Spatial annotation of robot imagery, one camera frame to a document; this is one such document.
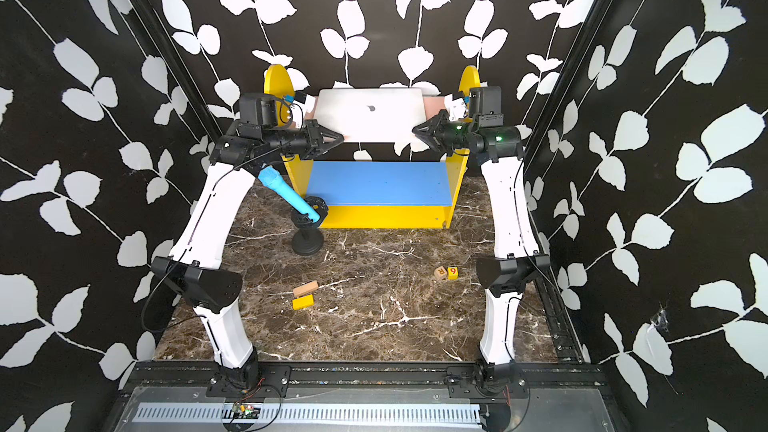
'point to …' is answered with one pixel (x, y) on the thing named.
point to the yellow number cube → (452, 273)
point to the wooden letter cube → (441, 273)
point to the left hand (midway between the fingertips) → (343, 133)
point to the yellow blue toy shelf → (389, 195)
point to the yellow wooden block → (303, 302)
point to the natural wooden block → (305, 289)
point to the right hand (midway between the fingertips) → (411, 123)
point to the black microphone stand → (308, 240)
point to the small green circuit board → (251, 412)
